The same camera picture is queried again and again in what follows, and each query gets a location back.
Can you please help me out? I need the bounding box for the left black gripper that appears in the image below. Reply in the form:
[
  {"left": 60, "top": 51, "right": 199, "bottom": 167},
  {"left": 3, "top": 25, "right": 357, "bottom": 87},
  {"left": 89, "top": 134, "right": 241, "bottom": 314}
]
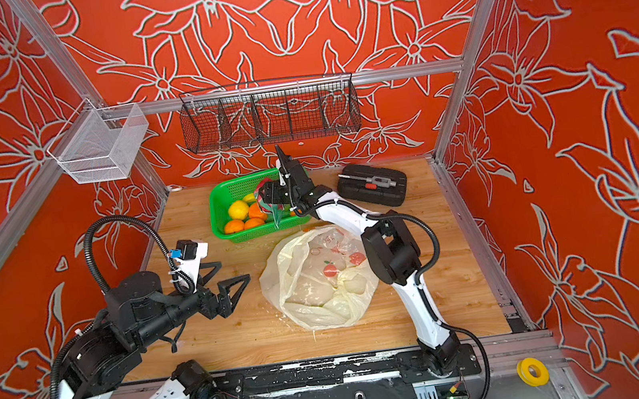
[{"left": 132, "top": 251, "right": 260, "bottom": 347}]

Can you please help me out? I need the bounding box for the pink toy dragon fruit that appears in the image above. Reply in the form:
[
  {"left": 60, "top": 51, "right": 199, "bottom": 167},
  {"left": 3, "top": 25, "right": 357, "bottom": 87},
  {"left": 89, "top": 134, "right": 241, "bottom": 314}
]
[{"left": 255, "top": 178, "right": 292, "bottom": 229}]

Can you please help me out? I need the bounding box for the orange toy bell pepper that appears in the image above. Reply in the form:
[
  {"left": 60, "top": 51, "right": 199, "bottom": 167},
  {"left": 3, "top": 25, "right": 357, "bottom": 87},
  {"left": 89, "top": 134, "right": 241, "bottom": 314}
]
[{"left": 248, "top": 203, "right": 268, "bottom": 221}]

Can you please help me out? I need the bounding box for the orange toy tangerine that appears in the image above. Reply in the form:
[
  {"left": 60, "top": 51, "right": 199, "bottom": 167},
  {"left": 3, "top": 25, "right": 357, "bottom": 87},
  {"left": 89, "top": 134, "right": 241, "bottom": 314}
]
[{"left": 244, "top": 217, "right": 266, "bottom": 231}]

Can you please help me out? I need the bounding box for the orange toy fruit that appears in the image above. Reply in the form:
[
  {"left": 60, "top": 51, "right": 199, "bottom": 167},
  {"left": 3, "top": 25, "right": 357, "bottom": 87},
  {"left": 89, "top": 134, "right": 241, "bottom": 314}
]
[{"left": 224, "top": 219, "right": 246, "bottom": 235}]

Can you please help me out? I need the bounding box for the yellow toy lemon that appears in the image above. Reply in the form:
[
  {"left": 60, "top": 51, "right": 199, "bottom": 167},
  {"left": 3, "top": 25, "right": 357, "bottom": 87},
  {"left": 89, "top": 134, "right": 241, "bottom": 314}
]
[{"left": 227, "top": 200, "right": 250, "bottom": 221}]

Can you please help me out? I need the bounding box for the translucent printed plastic bag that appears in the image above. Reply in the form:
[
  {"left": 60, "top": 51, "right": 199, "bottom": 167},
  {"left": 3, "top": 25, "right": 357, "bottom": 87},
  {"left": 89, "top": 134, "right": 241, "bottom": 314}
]
[{"left": 259, "top": 225, "right": 379, "bottom": 331}]

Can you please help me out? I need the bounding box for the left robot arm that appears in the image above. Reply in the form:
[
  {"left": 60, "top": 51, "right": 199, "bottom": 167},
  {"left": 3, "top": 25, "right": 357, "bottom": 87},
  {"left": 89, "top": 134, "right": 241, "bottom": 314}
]
[{"left": 48, "top": 215, "right": 251, "bottom": 399}]

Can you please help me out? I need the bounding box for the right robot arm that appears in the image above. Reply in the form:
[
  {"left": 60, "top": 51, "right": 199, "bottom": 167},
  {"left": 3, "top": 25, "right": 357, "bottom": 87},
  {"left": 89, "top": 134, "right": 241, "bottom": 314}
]
[{"left": 261, "top": 146, "right": 491, "bottom": 376}]

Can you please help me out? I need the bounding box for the green plastic basket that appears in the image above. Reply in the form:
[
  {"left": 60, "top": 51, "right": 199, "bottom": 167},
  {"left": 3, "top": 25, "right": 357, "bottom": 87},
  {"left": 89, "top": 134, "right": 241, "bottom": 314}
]
[{"left": 209, "top": 168, "right": 309, "bottom": 244}]

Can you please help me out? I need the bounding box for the black tool case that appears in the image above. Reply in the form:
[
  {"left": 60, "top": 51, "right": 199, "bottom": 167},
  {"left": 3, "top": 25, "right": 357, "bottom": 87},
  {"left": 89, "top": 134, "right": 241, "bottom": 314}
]
[{"left": 337, "top": 164, "right": 408, "bottom": 207}]

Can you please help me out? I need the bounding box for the yellow tape roll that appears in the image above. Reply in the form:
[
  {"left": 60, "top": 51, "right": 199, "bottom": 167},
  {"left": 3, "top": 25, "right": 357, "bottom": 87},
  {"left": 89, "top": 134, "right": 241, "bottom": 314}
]
[{"left": 516, "top": 357, "right": 550, "bottom": 388}]

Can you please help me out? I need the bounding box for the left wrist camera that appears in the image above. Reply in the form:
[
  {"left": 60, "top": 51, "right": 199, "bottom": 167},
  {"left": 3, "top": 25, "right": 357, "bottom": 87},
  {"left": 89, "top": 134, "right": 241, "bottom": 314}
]
[{"left": 168, "top": 239, "right": 209, "bottom": 292}]

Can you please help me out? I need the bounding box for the black wire wall basket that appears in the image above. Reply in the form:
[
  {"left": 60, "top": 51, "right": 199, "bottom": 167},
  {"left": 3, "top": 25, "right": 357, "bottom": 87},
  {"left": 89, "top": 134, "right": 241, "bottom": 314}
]
[{"left": 179, "top": 72, "right": 363, "bottom": 154}]

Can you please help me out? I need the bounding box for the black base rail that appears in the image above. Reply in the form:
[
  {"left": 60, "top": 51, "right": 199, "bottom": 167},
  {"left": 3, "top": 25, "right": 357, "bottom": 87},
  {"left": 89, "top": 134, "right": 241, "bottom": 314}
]
[{"left": 214, "top": 343, "right": 483, "bottom": 399}]

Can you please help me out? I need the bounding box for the clear plastic wall bin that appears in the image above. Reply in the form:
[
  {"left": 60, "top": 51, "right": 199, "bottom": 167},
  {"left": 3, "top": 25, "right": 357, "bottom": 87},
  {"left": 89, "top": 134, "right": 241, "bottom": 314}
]
[{"left": 46, "top": 99, "right": 149, "bottom": 184}]

